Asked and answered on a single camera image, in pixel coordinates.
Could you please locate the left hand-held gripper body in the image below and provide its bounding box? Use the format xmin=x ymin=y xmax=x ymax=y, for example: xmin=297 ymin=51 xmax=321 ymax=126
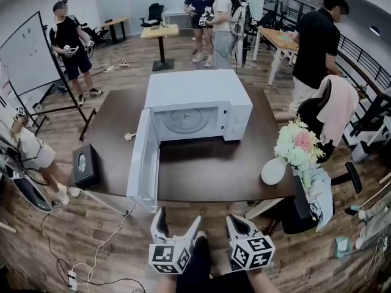
xmin=148 ymin=234 xmax=193 ymax=275

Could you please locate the person's left forearm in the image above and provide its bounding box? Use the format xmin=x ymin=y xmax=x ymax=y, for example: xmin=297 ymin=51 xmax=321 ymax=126
xmin=155 ymin=272 xmax=185 ymax=293

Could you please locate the small light wooden table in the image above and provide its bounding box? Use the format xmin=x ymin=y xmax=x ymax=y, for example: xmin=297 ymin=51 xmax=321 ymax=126
xmin=139 ymin=23 xmax=180 ymax=73

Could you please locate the pink cloth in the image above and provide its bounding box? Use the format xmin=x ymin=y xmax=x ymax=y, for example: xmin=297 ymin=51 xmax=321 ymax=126
xmin=313 ymin=74 xmax=360 ymax=148

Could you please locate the black office chair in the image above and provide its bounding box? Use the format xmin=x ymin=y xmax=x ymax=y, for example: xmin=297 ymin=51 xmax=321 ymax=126
xmin=296 ymin=78 xmax=363 ymax=195
xmin=139 ymin=2 xmax=166 ymax=29

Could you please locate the wooden desk with white legs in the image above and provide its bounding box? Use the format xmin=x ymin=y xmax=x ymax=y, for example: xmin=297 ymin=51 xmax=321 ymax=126
xmin=252 ymin=26 xmax=301 ymax=87

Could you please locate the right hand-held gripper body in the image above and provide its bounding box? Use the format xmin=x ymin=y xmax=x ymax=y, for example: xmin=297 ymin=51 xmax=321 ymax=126
xmin=229 ymin=234 xmax=276 ymax=272

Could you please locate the teal small box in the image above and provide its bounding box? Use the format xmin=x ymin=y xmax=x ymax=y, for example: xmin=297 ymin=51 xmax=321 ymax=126
xmin=334 ymin=236 xmax=351 ymax=258

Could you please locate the black metal railing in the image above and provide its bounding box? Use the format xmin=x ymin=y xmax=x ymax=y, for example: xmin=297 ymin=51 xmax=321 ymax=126
xmin=265 ymin=0 xmax=391 ymax=136

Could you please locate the black tissue box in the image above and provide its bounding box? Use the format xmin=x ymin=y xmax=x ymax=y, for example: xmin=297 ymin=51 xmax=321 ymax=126
xmin=72 ymin=143 xmax=103 ymax=192

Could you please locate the pastel flower bouquet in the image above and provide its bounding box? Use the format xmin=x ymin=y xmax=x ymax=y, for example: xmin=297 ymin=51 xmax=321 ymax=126
xmin=273 ymin=116 xmax=326 ymax=192

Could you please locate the person's right forearm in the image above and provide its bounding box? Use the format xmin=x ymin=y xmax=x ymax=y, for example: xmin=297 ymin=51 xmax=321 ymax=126
xmin=246 ymin=267 xmax=277 ymax=293

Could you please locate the white power cable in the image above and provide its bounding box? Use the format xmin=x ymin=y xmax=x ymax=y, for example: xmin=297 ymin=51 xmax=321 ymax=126
xmin=72 ymin=203 xmax=137 ymax=286

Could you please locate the white microwave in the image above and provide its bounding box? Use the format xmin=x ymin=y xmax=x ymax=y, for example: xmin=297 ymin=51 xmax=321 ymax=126
xmin=126 ymin=68 xmax=254 ymax=214

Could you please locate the white round vase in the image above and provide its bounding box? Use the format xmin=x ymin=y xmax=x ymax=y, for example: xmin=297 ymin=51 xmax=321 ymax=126
xmin=260 ymin=157 xmax=291 ymax=186

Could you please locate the black cable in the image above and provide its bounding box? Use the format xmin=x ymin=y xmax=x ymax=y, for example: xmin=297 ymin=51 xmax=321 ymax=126
xmin=39 ymin=211 xmax=147 ymax=293

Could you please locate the curved wooden desk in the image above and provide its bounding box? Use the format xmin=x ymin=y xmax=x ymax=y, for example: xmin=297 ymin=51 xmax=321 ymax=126
xmin=98 ymin=16 xmax=131 ymax=45

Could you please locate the whiteboard on black stand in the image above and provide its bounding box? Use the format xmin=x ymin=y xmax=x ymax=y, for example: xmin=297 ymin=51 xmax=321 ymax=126
xmin=0 ymin=10 xmax=97 ymax=142

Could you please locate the white waste bin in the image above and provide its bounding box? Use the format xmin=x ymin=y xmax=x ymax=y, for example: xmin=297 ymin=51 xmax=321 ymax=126
xmin=351 ymin=140 xmax=373 ymax=164

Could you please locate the light blue cloth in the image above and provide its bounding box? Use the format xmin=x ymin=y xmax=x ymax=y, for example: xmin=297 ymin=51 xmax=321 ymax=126
xmin=304 ymin=166 xmax=334 ymax=226

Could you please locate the white power strip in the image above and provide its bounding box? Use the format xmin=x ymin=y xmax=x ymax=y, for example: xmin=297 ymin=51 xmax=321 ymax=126
xmin=103 ymin=60 xmax=130 ymax=74
xmin=67 ymin=270 xmax=79 ymax=292

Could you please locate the person's black clothing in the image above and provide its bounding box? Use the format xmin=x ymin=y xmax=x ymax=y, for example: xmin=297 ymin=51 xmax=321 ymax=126
xmin=175 ymin=230 xmax=255 ymax=293

